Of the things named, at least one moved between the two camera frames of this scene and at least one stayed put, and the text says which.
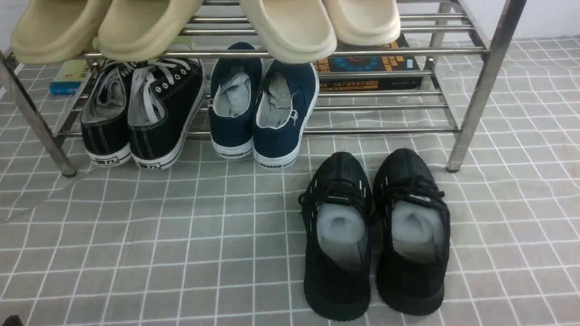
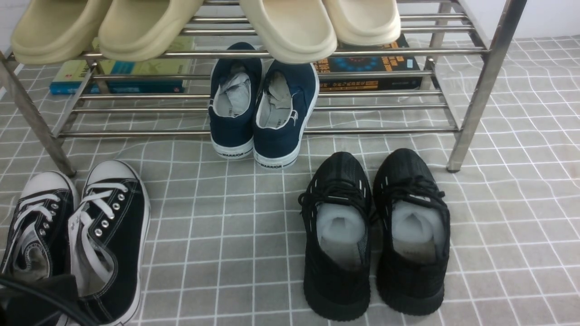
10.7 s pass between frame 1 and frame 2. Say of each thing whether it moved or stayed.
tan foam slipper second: stayed
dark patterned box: stayed
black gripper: moved
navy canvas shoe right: stayed
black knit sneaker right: stayed
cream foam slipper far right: stayed
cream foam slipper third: stayed
